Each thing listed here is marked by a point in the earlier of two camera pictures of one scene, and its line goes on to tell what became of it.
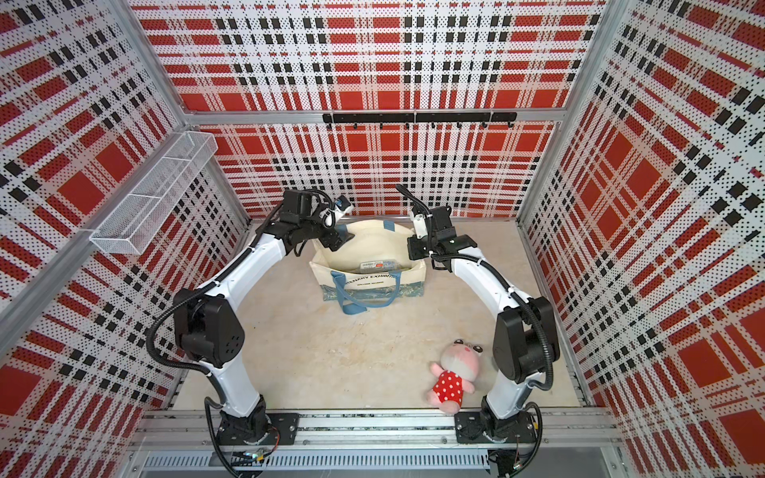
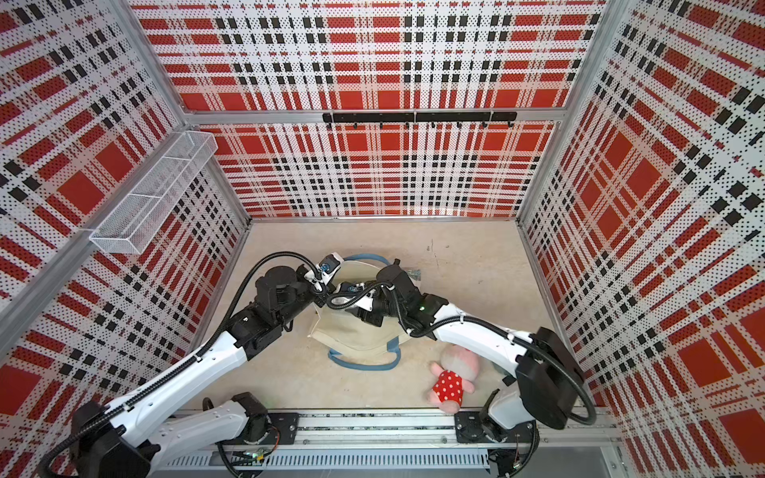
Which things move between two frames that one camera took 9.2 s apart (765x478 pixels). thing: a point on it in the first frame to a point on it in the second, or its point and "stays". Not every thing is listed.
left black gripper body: [316, 227] to [306, 295]
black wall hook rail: [421, 118] stays
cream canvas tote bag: [371, 271] to [352, 344]
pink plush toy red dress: [460, 366] stays
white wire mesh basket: [129, 229] stays
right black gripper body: [420, 248] to [382, 308]
